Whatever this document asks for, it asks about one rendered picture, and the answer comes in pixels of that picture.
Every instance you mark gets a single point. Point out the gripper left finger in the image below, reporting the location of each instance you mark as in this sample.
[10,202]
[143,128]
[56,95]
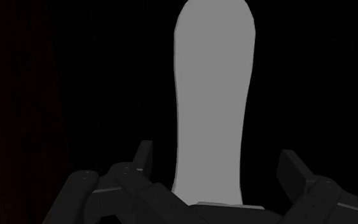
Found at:
[135,192]

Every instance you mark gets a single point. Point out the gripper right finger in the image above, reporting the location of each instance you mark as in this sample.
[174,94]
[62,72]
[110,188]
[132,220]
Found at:
[321,195]

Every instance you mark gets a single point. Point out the grey elongated rounded object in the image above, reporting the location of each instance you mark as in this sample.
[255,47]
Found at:
[212,102]

